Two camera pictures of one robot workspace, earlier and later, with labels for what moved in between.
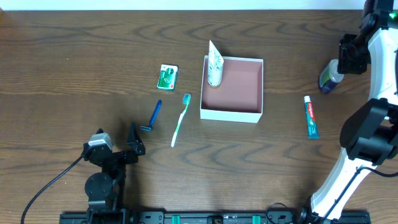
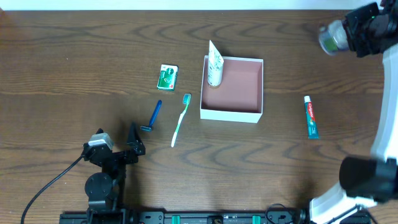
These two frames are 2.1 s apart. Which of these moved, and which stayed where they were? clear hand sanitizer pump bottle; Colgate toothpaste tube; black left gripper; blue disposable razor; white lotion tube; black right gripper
Moved: black right gripper; clear hand sanitizer pump bottle
Stayed: black left gripper; Colgate toothpaste tube; blue disposable razor; white lotion tube
